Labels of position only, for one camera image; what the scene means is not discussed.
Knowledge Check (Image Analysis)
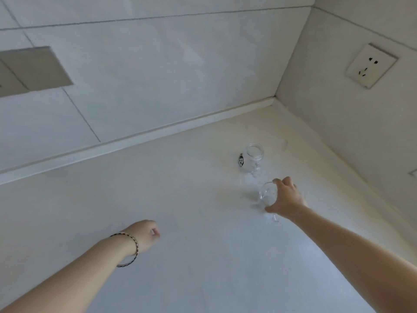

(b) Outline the person's left hand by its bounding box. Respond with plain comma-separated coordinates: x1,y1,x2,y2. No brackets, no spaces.
123,220,161,257

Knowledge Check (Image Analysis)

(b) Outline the white wall socket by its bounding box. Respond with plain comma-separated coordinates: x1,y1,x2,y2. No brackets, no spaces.
345,43,399,90

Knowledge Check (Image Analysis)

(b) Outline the person's right forearm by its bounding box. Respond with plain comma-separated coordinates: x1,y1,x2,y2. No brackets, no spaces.
288,206,417,313

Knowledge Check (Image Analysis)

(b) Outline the person's right hand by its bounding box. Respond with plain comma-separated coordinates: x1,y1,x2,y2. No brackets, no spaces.
265,176,309,219

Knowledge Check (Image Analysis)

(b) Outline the thin dark bracelet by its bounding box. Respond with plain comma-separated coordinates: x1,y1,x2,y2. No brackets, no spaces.
110,233,140,268

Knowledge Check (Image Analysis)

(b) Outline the clear glass mug dark label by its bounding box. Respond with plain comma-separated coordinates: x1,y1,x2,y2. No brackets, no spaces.
238,143,264,177

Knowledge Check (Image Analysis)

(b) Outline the person's left forearm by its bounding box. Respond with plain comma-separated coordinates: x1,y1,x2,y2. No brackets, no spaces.
0,232,139,313

